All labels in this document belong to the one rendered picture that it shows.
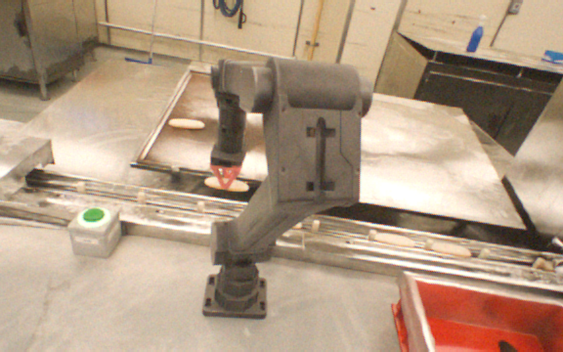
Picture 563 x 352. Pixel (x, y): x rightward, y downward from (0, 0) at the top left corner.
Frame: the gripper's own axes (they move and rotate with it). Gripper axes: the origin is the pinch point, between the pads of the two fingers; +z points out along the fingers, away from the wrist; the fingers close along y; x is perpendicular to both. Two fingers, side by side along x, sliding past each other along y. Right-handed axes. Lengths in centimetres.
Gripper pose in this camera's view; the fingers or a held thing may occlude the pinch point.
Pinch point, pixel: (226, 180)
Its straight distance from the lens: 81.7
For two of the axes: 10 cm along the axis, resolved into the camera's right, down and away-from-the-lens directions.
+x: 9.8, 1.7, 0.4
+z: -1.7, 8.0, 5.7
